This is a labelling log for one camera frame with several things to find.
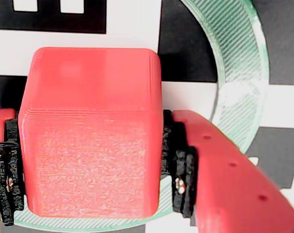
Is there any red gripper finger with black pad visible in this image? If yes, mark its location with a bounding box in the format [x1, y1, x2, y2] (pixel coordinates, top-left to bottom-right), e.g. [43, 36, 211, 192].
[161, 109, 294, 233]
[0, 108, 25, 233]

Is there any red cube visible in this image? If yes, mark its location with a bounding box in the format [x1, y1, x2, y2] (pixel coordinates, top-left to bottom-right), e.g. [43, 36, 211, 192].
[17, 47, 163, 218]

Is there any black white marker checkerboard mat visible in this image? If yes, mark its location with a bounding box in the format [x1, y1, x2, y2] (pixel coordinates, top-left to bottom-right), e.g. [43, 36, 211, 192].
[0, 0, 294, 233]

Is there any green flat ring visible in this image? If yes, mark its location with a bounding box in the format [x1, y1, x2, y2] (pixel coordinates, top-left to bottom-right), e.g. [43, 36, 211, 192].
[14, 0, 269, 231]

